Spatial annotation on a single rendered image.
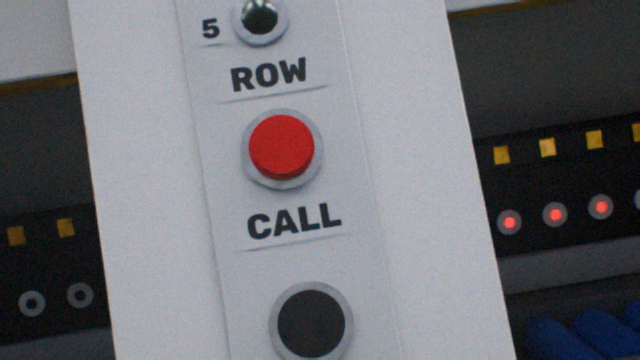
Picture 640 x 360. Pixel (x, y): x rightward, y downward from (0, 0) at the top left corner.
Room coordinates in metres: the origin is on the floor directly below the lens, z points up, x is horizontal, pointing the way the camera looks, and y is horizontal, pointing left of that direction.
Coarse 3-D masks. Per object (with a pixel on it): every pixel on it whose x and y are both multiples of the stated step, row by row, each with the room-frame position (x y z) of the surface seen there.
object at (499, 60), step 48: (576, 0) 0.43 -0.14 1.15; (624, 0) 0.43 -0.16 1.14; (480, 48) 0.43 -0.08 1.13; (528, 48) 0.43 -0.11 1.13; (576, 48) 0.43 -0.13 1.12; (624, 48) 0.43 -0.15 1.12; (48, 96) 0.42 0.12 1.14; (480, 96) 0.43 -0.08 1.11; (528, 96) 0.43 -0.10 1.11; (576, 96) 0.43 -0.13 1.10; (624, 96) 0.43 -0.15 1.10; (0, 144) 0.42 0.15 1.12; (48, 144) 0.42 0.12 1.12; (0, 192) 0.42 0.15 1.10; (48, 192) 0.42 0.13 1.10
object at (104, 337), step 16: (48, 336) 0.39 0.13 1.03; (64, 336) 0.39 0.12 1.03; (80, 336) 0.39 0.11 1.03; (96, 336) 0.39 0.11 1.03; (112, 336) 0.39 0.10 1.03; (0, 352) 0.39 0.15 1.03; (16, 352) 0.39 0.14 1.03; (32, 352) 0.39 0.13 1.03; (48, 352) 0.39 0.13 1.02; (64, 352) 0.39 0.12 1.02; (80, 352) 0.39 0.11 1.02; (96, 352) 0.39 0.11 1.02; (112, 352) 0.39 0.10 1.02
